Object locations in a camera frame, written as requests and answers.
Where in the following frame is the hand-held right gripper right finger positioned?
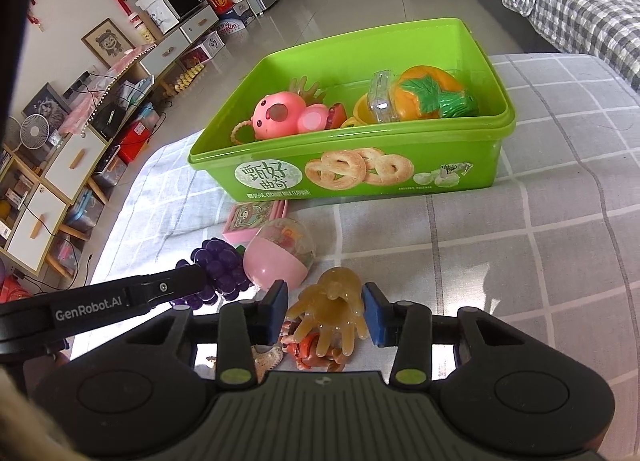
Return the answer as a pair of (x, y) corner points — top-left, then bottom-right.
(361, 282), (531, 388)

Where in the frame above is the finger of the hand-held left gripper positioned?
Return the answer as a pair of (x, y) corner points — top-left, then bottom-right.
(125, 263), (207, 314)

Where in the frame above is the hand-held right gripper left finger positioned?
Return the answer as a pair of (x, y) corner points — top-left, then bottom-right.
(122, 280), (290, 388)

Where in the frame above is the amber sticky hand toy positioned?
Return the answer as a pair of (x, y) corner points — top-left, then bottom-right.
(287, 76), (328, 104)
(286, 267), (368, 361)

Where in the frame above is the purple grape toy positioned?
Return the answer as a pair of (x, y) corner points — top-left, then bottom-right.
(170, 237), (253, 309)

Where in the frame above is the green plastic box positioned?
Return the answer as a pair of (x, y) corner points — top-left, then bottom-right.
(188, 17), (517, 204)

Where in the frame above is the pink pig toy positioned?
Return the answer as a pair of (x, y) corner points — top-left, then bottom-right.
(251, 90), (331, 142)

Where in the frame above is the yellow plastic toy shell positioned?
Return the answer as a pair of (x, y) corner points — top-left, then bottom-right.
(341, 94), (401, 128)

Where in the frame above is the orange pumpkin toy half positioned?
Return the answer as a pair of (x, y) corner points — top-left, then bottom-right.
(387, 65), (478, 121)

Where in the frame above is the clear plastic case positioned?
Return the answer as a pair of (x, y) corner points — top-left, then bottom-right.
(366, 69), (401, 123)

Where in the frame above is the pink capsule ball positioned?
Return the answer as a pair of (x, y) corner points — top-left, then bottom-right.
(243, 218), (317, 290)

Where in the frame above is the beige starfish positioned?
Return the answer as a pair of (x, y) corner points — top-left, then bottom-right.
(207, 343), (286, 384)

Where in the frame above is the orange crab toy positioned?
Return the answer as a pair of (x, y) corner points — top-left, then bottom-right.
(280, 321), (351, 373)

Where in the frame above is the pink card pack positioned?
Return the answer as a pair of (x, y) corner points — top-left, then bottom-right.
(222, 202), (291, 245)

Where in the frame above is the beige fuzzy cloth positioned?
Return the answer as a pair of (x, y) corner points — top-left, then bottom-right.
(0, 366), (71, 461)

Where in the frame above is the grey checked tablecloth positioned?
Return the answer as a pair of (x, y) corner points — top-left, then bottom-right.
(70, 54), (640, 442)

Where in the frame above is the white wooden tv cabinet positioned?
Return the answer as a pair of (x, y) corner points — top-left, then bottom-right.
(0, 16), (221, 277)

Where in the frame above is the white desk fan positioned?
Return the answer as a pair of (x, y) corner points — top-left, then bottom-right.
(20, 114), (51, 148)

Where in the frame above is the pink cloth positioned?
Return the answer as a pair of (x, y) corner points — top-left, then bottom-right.
(60, 44), (156, 134)

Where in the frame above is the framed cat picture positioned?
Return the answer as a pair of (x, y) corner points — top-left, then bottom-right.
(22, 82), (71, 122)

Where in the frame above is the framed cartoon picture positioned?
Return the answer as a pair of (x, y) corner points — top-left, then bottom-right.
(81, 18), (136, 69)

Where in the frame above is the microwave oven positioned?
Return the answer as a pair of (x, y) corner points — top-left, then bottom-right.
(162, 0), (208, 19)

